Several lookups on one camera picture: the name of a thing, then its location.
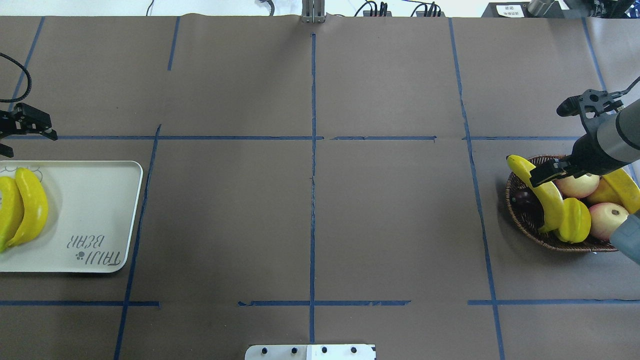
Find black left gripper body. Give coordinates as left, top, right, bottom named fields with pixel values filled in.
left=0, top=111, right=26, bottom=139

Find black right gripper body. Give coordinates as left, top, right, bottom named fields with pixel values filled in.
left=565, top=134, right=618, bottom=177

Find yellow banana basket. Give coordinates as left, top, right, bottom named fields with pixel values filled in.
left=506, top=154, right=564, bottom=234
left=4, top=167, right=50, bottom=248

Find yellow banana carried to tray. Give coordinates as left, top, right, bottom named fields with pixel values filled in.
left=0, top=177, right=25, bottom=252

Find brown wicker basket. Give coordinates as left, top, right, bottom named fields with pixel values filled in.
left=505, top=154, right=618, bottom=253

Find yellow banana basket outer edge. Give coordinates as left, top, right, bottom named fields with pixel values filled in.
left=602, top=168, right=640, bottom=214

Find pink white peach back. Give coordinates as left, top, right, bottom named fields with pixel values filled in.
left=553, top=173, right=601, bottom=199

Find pink white peach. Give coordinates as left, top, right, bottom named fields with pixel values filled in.
left=589, top=202, right=630, bottom=242
left=553, top=173, right=601, bottom=199

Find dark purple plum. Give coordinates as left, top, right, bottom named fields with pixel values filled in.
left=509, top=189, right=538, bottom=209

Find pink white peach front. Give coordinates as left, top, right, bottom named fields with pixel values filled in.
left=589, top=202, right=630, bottom=242

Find white bear print tray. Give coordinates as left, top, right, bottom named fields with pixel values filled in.
left=0, top=161, right=144, bottom=274

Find metal cylinder weight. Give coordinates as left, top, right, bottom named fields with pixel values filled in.
left=526, top=0, right=554, bottom=18

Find black box with label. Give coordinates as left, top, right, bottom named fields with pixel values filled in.
left=480, top=0, right=566, bottom=19

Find black power adapter right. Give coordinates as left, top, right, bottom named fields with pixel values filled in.
left=410, top=1, right=445, bottom=18

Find black power adapter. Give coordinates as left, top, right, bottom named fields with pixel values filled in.
left=354, top=0, right=393, bottom=18
left=410, top=1, right=445, bottom=18

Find black power adapter left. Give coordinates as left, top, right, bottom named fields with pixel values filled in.
left=354, top=0, right=393, bottom=18

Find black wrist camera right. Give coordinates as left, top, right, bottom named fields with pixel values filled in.
left=556, top=89, right=627, bottom=136

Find aluminium frame post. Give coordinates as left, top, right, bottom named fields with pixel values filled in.
left=301, top=0, right=326, bottom=24

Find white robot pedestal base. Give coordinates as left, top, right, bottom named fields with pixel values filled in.
left=244, top=343, right=377, bottom=360

